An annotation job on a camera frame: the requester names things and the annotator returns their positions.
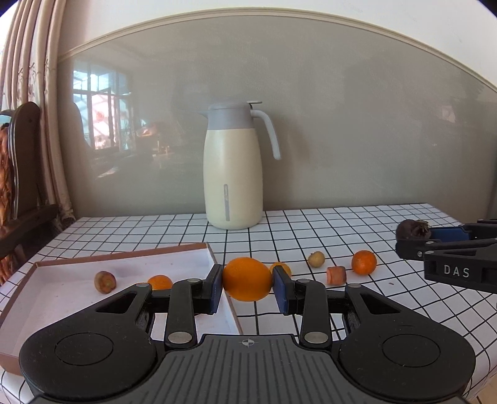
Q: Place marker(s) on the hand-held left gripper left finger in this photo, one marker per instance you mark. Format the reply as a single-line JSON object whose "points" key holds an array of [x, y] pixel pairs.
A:
{"points": [[215, 289]]}

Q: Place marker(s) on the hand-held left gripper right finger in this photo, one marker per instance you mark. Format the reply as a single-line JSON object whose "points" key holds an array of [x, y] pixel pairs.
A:
{"points": [[280, 291]]}

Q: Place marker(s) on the brown wrinkled fruit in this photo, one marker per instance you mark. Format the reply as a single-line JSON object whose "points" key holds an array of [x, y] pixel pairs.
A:
{"points": [[105, 281]]}

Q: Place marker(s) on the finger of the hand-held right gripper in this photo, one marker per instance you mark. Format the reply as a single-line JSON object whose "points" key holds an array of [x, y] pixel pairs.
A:
{"points": [[446, 245], [446, 234]]}

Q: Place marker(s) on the dark purple mangosteen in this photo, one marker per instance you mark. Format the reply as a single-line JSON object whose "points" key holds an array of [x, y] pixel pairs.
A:
{"points": [[411, 230]]}

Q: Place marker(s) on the small reddish carrot chunk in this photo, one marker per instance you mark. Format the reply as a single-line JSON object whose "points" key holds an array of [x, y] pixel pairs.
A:
{"points": [[336, 275]]}

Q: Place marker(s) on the cream thermos jug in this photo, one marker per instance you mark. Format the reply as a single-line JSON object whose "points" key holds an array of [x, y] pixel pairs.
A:
{"points": [[233, 174]]}

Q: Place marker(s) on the orange mandarin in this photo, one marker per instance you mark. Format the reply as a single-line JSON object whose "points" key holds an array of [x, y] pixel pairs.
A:
{"points": [[281, 268], [159, 282], [246, 279], [364, 263]]}

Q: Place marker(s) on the beige embroidered curtain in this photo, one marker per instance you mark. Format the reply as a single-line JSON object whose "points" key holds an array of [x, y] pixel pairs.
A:
{"points": [[39, 116]]}

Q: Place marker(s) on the wooden sofa with orange cushions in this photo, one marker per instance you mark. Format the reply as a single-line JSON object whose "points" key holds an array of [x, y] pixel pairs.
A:
{"points": [[23, 128]]}

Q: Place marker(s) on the shallow brown cardboard box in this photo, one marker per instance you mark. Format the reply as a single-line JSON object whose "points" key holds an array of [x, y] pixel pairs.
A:
{"points": [[70, 295]]}

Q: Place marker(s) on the white black-checked tablecloth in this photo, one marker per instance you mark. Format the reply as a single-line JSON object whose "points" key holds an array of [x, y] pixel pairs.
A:
{"points": [[291, 241]]}

